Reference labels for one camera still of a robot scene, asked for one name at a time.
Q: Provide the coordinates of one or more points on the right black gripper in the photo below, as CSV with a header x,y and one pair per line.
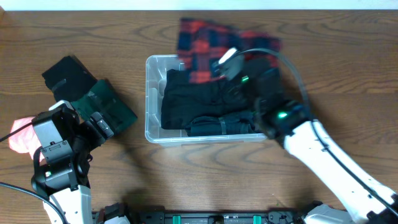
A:
x,y
240,94

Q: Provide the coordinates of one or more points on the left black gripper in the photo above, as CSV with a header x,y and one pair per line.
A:
x,y
94,127

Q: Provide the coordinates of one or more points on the dark green garment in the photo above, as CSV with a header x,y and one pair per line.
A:
x,y
103,99

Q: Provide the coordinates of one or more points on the dark teal garment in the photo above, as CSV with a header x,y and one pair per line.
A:
x,y
241,122

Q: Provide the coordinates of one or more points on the large black garment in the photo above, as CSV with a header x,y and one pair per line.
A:
x,y
184,101

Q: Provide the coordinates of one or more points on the red navy plaid garment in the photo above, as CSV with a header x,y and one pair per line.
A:
x,y
202,43

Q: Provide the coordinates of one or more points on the pink garment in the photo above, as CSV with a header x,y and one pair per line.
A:
x,y
25,141

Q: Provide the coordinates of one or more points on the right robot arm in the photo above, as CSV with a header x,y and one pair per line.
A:
x,y
281,118

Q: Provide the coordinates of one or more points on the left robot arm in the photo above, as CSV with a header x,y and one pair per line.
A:
x,y
62,162

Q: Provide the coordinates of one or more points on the clear plastic storage container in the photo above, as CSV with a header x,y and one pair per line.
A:
x,y
156,80

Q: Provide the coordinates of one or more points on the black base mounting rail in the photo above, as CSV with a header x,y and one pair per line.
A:
x,y
140,214

